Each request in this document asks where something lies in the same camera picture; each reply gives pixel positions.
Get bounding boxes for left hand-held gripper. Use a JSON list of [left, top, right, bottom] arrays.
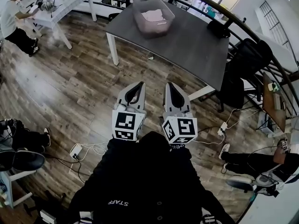
[[112, 81, 147, 141]]

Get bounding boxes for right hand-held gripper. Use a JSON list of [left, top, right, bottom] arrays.
[[161, 82, 199, 145]]

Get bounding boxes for pink laundry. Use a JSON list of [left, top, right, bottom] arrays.
[[139, 8, 165, 23]]

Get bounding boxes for grey plastic laundry basket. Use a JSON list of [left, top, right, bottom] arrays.
[[132, 0, 176, 40]]

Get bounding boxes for dark grey table white legs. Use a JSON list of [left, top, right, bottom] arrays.
[[105, 0, 231, 113]]

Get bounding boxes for white power strip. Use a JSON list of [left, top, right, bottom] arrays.
[[217, 122, 228, 136], [69, 143, 83, 160]]

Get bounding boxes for person's black jacket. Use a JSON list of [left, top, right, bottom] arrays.
[[67, 131, 235, 224]]

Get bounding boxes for black round stool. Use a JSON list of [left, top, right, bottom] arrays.
[[206, 20, 231, 39]]

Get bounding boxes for black office chair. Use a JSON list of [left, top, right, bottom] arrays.
[[218, 38, 274, 113]]

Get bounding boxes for brown wooden desk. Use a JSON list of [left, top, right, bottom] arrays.
[[261, 71, 288, 133]]

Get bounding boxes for green and white device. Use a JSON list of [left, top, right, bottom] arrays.
[[267, 81, 281, 93]]

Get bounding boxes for black curved railing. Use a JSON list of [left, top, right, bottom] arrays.
[[88, 0, 299, 116]]

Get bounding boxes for person's striped shoe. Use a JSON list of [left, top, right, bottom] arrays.
[[200, 208, 221, 224]]

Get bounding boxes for black chair seat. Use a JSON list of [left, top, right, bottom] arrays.
[[0, 147, 46, 172]]

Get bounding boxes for metal device with cables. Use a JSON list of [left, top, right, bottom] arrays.
[[38, 0, 63, 18]]

